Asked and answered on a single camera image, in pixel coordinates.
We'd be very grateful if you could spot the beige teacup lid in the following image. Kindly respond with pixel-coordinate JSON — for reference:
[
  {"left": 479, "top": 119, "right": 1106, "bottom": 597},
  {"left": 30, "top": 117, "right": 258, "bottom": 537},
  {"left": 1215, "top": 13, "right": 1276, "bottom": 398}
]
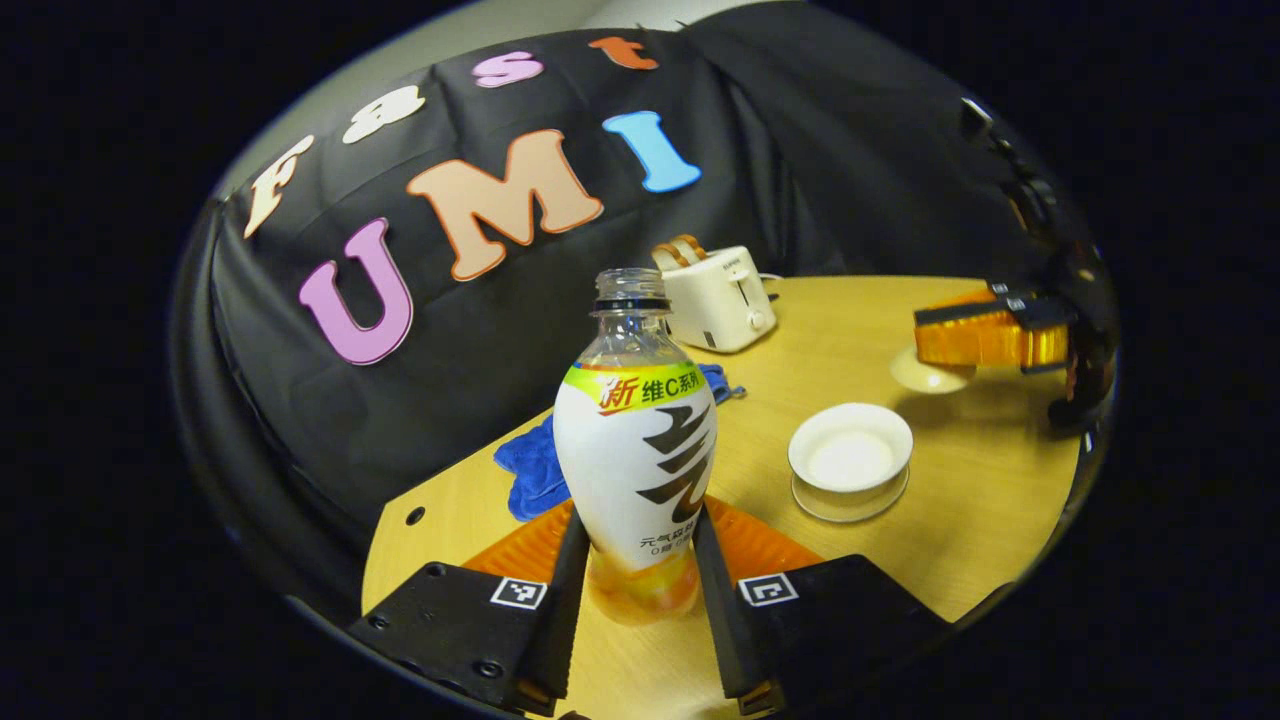
[{"left": 890, "top": 345, "right": 976, "bottom": 395}]

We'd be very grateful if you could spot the white toaster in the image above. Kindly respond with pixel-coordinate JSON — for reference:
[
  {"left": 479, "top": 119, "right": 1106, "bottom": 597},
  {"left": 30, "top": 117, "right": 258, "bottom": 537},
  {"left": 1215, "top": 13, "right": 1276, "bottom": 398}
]
[{"left": 652, "top": 245, "right": 779, "bottom": 354}]

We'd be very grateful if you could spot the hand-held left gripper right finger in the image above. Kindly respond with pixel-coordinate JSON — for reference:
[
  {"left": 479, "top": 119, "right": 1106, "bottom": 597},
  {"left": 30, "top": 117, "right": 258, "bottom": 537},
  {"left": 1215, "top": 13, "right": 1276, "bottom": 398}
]
[{"left": 690, "top": 497, "right": 951, "bottom": 717}]

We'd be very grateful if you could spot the clear water bottle white label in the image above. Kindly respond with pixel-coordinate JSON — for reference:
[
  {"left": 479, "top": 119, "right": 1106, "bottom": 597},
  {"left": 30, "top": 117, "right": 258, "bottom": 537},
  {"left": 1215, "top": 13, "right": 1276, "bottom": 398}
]
[{"left": 553, "top": 267, "right": 718, "bottom": 627}]

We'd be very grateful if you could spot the black backdrop cloth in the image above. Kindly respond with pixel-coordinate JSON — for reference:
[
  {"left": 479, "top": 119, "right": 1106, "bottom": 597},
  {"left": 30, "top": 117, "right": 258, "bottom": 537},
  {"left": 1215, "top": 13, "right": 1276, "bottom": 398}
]
[{"left": 170, "top": 0, "right": 1101, "bottom": 621}]

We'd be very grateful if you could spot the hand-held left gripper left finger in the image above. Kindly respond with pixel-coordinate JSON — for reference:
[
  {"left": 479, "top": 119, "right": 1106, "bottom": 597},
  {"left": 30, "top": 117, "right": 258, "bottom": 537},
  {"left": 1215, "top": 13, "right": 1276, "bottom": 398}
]
[{"left": 347, "top": 500, "right": 591, "bottom": 717}]

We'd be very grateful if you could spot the blue folded towel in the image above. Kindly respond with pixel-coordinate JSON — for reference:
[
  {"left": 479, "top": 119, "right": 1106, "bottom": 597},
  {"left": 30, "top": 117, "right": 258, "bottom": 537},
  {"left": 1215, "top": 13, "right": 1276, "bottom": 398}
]
[{"left": 493, "top": 363, "right": 746, "bottom": 522}]

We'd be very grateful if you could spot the white teacup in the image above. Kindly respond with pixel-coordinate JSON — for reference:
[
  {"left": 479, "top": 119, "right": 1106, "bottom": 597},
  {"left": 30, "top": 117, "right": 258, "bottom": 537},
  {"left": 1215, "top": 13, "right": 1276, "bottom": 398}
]
[{"left": 787, "top": 402, "right": 915, "bottom": 496}]

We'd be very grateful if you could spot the white saucer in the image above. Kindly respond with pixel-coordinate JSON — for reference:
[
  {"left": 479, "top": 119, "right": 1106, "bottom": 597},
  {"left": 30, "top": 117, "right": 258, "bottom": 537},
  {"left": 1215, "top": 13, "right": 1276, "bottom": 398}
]
[{"left": 790, "top": 465, "right": 911, "bottom": 524}]

